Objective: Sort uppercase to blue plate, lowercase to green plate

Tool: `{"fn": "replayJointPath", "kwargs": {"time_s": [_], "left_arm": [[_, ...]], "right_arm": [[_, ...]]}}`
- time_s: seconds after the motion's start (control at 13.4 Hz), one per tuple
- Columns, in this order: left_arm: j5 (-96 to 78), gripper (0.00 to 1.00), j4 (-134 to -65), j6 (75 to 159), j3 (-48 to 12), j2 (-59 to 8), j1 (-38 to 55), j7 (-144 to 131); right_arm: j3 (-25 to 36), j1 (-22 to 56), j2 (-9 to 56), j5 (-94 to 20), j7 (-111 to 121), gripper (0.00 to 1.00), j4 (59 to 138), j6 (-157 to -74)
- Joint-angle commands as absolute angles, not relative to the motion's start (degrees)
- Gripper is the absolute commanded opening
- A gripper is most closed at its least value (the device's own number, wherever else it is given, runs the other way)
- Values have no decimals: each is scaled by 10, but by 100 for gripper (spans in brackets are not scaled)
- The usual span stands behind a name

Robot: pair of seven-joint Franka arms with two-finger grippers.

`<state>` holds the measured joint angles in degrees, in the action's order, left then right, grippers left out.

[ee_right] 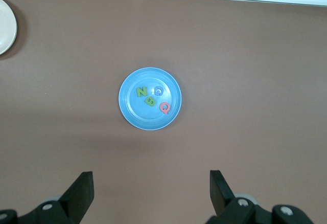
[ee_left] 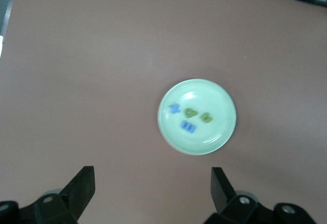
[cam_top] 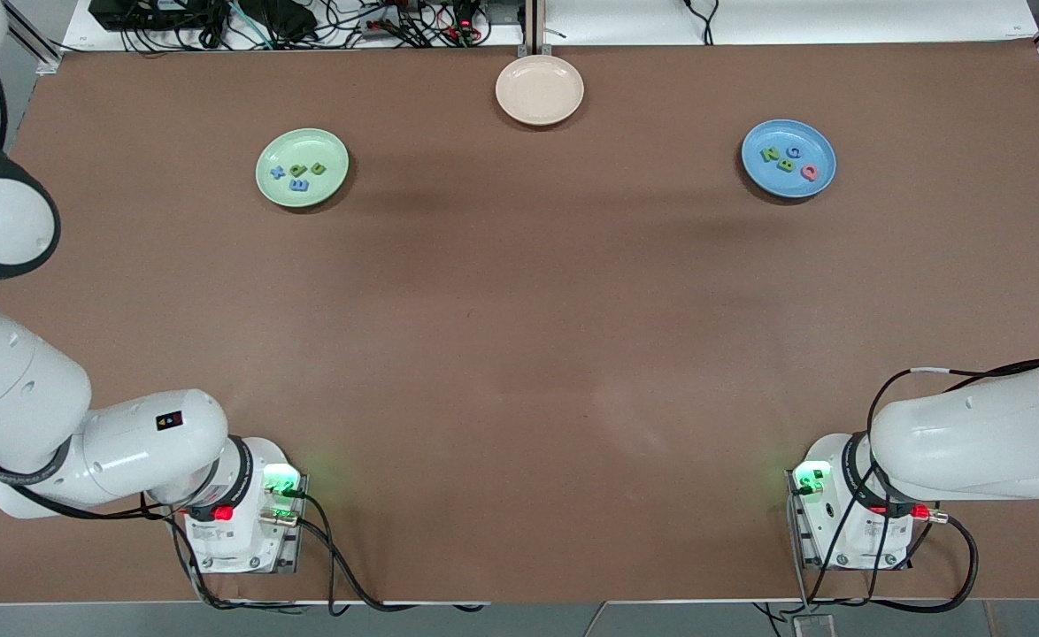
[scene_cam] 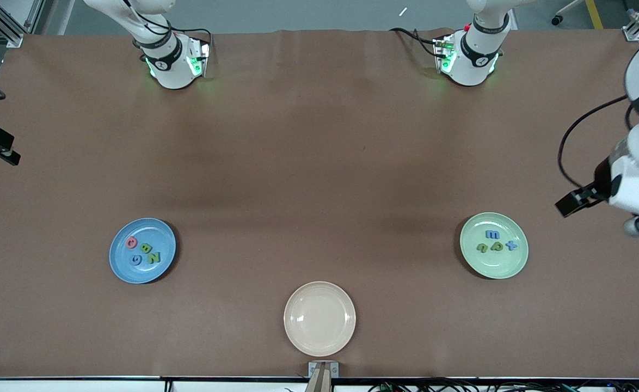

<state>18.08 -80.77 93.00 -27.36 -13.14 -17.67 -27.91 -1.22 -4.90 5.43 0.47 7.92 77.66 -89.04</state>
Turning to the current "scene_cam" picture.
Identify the green plate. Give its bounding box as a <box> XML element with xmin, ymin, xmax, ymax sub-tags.
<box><xmin>459</xmin><ymin>212</ymin><xmax>529</xmax><ymax>280</ymax></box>

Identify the blue plate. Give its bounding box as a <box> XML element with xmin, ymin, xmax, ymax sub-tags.
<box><xmin>109</xmin><ymin>218</ymin><xmax>177</xmax><ymax>285</ymax></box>

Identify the beige plate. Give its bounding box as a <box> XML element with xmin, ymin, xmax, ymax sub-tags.
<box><xmin>284</xmin><ymin>281</ymin><xmax>357</xmax><ymax>357</ymax></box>

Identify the office chair caster leg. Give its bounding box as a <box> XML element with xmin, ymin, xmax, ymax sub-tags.
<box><xmin>551</xmin><ymin>0</ymin><xmax>589</xmax><ymax>26</ymax></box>

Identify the base connector box green light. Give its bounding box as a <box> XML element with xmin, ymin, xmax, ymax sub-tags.
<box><xmin>434</xmin><ymin>35</ymin><xmax>456</xmax><ymax>74</ymax></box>
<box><xmin>186</xmin><ymin>41</ymin><xmax>211</xmax><ymax>77</ymax></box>

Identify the brown table mat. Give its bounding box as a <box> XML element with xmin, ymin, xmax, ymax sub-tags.
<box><xmin>0</xmin><ymin>28</ymin><xmax>639</xmax><ymax>379</ymax></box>

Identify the black right arm base cable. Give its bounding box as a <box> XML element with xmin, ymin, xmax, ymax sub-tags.
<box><xmin>175</xmin><ymin>26</ymin><xmax>214</xmax><ymax>47</ymax></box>

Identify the black arm base cable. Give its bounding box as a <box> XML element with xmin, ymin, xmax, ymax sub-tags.
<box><xmin>175</xmin><ymin>26</ymin><xmax>214</xmax><ymax>47</ymax></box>
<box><xmin>389</xmin><ymin>27</ymin><xmax>441</xmax><ymax>58</ymax></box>

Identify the black left arm base cable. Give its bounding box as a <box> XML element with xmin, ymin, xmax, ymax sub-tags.
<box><xmin>389</xmin><ymin>27</ymin><xmax>441</xmax><ymax>58</ymax></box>

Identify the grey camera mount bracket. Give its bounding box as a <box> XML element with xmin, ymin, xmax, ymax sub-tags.
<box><xmin>304</xmin><ymin>361</ymin><xmax>340</xmax><ymax>392</ymax></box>

